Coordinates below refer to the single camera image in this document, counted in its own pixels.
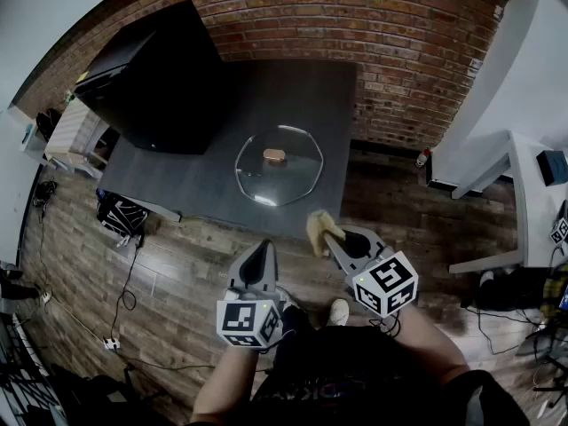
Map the person's right forearm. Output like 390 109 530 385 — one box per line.
390 304 471 385

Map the yellow plaid cloth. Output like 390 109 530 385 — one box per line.
539 264 568 323

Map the black equipment rack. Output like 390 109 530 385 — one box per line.
0 312 59 426

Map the black white patterned bag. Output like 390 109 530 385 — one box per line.
96 192 150 239

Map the beige cabinet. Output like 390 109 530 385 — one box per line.
43 98 97 172

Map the small black box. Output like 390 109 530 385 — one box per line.
535 148 568 186

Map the yellow sponge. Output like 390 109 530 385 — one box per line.
306 209 346 257

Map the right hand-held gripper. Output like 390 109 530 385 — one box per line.
325 225 419 320

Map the person's left forearm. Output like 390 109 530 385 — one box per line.
190 346 263 425

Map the person's black shirt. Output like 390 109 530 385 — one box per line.
252 304 529 426

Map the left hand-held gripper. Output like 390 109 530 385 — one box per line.
216 239 288 351

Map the black floor cable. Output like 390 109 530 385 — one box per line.
108 233 143 341

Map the person's right white shoe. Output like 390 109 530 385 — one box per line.
327 298 351 327

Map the white desk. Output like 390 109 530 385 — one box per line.
448 130 568 275

